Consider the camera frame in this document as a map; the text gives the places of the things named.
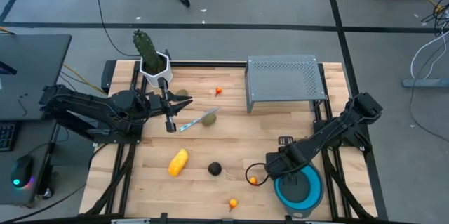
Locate blue collapsible bowl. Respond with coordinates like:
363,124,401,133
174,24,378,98
273,163,325,219

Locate green cactus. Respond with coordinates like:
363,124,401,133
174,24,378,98
132,29,166,74

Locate white plant pot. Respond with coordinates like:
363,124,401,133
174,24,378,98
139,51,174,88

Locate grey desk leg base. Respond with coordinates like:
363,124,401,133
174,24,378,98
401,78,449,88

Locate dark avocado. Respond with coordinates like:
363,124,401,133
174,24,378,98
207,162,223,177

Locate black desk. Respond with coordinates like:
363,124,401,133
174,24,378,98
0,34,73,206

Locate grey perforated metal shelf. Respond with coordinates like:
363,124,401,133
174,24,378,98
244,54,328,114

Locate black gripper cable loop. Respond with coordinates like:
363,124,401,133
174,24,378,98
244,162,269,187

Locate black computer mouse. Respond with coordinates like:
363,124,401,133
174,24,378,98
10,154,35,189

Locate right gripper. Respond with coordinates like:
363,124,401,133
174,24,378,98
264,145,313,180

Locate yellow corn cob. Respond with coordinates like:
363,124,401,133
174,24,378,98
168,148,189,178

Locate silver knife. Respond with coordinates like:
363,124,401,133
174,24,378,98
178,106,221,133

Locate black keyboard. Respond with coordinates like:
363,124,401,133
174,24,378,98
0,121,20,153

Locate silver aluminium bracket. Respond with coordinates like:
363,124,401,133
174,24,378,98
110,218,152,224

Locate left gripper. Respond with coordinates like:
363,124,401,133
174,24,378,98
147,77,194,133

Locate black aluminium table frame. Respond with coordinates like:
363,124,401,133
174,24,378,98
79,58,389,224

